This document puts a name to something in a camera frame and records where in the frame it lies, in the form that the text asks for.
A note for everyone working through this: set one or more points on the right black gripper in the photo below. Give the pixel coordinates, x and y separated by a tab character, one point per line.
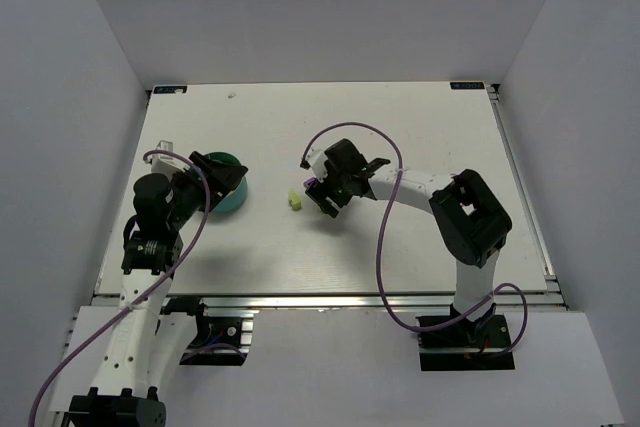
326	192

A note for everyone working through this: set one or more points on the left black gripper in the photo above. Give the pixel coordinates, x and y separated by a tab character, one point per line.
206	179

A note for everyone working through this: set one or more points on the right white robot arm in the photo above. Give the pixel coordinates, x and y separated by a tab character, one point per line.
471	221

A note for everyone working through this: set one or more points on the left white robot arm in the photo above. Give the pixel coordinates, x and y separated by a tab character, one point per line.
151	335

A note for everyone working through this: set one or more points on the teal divided round container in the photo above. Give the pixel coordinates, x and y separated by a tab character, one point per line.
235	195

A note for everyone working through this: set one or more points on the purple hollow lego brick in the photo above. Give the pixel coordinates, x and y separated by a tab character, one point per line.
311	182

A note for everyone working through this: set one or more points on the light green lego brick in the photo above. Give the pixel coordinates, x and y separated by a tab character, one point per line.
294	200

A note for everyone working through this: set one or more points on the left blue corner label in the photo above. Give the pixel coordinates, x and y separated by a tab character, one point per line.
169	89

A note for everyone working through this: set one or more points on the blue corner label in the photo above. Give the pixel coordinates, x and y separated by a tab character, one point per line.
466	85
169	89

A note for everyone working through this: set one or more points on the right blue corner label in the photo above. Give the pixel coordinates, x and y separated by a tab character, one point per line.
466	85

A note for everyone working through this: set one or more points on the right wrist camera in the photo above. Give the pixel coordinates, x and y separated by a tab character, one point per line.
314	160

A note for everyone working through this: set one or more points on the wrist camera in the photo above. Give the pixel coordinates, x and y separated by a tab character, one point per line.
314	160
162	163

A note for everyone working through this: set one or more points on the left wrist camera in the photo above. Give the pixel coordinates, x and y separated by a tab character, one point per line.
162	163

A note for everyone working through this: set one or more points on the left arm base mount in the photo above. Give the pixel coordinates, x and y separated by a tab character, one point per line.
218	337

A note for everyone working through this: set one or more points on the aluminium table rail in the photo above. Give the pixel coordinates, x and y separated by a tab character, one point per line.
551	297

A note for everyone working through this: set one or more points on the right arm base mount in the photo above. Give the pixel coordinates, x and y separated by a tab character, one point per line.
468	347

